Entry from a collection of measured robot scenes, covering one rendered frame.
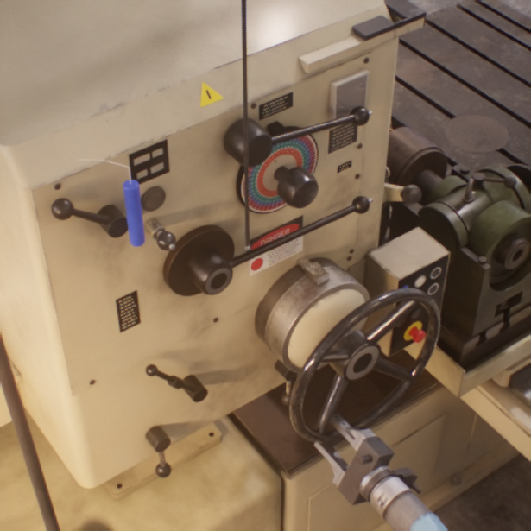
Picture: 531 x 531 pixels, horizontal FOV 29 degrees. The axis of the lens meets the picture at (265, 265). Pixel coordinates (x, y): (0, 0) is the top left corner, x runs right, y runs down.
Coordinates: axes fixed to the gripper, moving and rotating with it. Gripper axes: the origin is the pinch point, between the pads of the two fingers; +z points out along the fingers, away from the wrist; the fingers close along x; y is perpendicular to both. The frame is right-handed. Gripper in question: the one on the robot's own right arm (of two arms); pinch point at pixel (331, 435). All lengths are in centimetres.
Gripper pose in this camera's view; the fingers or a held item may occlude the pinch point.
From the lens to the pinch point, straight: 214.9
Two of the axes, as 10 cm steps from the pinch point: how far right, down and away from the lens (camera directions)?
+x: -3.7, 8.3, 4.2
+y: -7.2, 0.2, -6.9
